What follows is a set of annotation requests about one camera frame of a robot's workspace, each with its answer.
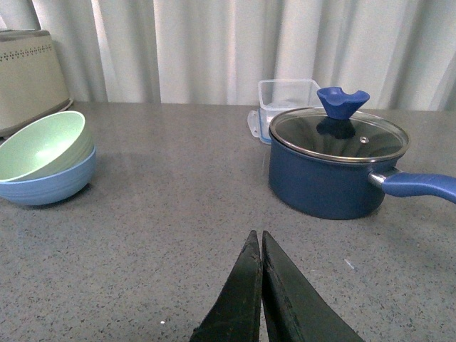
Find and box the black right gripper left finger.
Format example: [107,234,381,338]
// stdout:
[190,231,263,342]

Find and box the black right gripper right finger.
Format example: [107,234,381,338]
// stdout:
[262,231,362,341]

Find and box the blue plastic bowl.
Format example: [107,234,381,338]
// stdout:
[1,147,96,206]

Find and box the green plastic bowl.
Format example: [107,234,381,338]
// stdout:
[1,111,94,182]

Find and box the dark blue saucepan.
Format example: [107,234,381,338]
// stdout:
[269,136,455,219]

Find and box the glass lid with blue knob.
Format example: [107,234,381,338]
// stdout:
[269,87,410,163]

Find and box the clear plastic food container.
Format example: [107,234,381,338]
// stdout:
[247,79,322,144]

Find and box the white curtain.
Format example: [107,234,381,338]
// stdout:
[1,1,455,110]

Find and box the cream two-slot toaster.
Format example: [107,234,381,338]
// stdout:
[1,30,72,137]

